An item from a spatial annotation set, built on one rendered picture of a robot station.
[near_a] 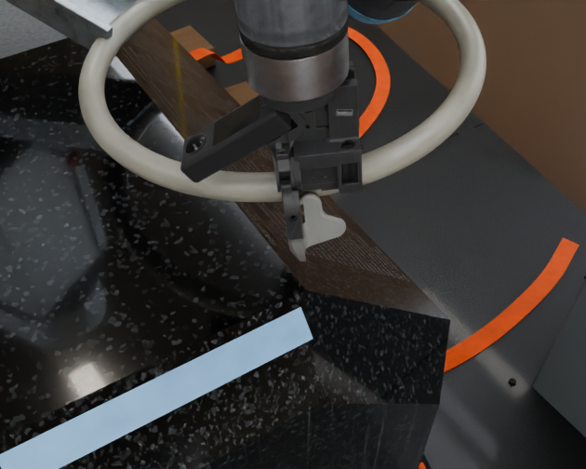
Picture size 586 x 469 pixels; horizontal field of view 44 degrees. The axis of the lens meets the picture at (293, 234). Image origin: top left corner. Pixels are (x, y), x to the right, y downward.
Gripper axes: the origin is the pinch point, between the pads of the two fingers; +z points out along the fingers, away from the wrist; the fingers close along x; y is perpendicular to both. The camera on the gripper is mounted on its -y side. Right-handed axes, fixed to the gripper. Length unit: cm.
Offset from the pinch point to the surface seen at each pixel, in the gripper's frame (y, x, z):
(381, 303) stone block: 10.0, 2.0, 16.5
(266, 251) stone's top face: -3.2, 1.3, 3.7
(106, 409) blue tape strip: -19.9, -16.1, 4.8
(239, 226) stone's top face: -6.1, 5.2, 3.2
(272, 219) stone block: -2.5, 10.2, 7.6
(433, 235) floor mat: 36, 77, 88
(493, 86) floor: 69, 141, 89
